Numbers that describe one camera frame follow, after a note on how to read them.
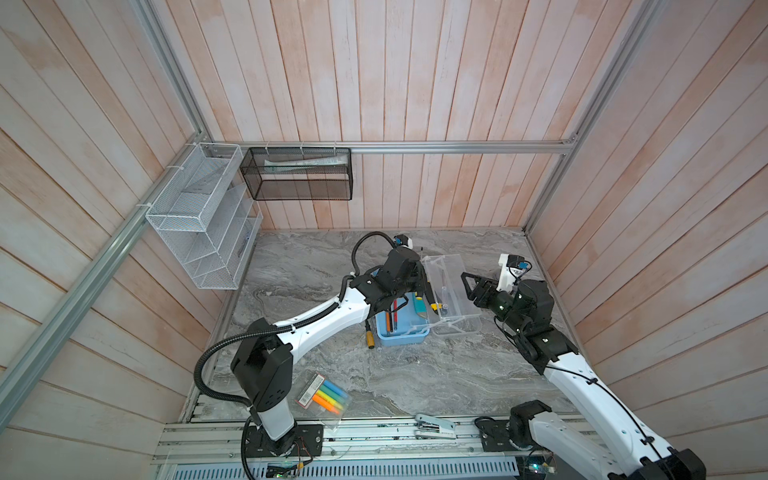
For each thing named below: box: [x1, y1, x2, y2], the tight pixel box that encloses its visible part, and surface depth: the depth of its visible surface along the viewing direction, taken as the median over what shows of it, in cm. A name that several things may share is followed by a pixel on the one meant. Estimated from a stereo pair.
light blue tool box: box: [375, 291, 431, 347], surface depth 90 cm
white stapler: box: [414, 414, 457, 439], surface depth 76 cm
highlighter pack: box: [294, 372, 352, 419], surface depth 81 cm
